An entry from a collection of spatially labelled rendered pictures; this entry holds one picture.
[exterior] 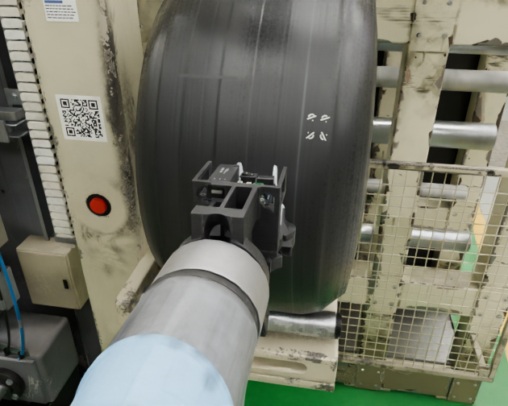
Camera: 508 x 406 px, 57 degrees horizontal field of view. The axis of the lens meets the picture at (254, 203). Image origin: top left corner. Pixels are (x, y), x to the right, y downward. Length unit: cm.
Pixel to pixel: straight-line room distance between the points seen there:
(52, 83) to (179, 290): 59
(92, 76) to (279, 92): 34
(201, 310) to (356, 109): 36
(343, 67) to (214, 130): 16
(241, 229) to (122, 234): 58
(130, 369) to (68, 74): 62
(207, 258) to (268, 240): 10
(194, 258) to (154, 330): 7
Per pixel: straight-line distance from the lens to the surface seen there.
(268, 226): 37
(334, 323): 81
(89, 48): 76
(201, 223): 32
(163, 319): 24
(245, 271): 29
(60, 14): 77
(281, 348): 83
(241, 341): 25
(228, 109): 53
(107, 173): 82
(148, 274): 87
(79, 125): 81
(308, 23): 57
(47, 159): 88
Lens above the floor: 147
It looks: 30 degrees down
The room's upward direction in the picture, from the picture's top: straight up
